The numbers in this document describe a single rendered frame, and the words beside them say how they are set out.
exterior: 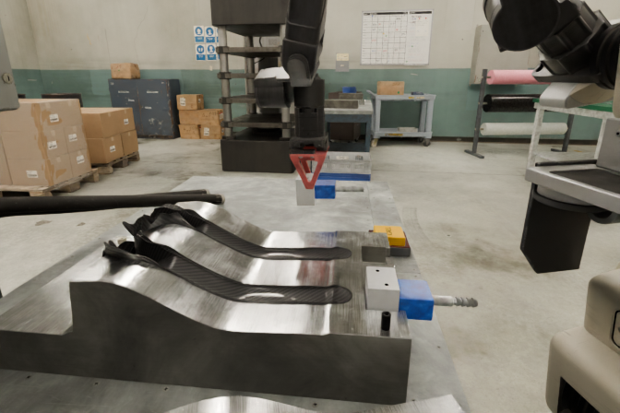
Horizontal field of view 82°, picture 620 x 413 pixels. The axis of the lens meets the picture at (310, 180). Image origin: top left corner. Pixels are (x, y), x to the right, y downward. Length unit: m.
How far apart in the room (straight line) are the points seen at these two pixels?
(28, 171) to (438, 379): 4.09
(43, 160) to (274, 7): 2.77
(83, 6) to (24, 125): 4.95
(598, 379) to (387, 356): 0.29
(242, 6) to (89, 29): 4.82
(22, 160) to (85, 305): 3.83
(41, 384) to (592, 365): 0.68
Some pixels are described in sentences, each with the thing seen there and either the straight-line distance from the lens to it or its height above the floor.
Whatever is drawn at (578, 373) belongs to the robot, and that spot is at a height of 0.78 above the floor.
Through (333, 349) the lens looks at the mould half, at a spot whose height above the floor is 0.87.
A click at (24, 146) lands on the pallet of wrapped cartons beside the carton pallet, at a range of 4.25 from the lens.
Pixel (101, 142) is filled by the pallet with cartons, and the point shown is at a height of 0.40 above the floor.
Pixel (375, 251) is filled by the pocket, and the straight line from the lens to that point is 0.58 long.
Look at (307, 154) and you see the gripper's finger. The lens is 0.64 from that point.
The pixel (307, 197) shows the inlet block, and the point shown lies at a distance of 0.69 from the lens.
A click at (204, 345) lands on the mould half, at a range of 0.45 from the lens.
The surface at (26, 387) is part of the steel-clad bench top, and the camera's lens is 0.58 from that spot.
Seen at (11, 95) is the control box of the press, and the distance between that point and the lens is 1.12.
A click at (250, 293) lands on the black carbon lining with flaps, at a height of 0.88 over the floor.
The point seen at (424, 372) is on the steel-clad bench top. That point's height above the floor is 0.80.
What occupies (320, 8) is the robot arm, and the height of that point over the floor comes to 1.25.
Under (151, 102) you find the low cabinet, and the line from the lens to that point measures 7.42.
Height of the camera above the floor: 1.15
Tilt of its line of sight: 16 degrees down
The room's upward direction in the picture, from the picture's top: straight up
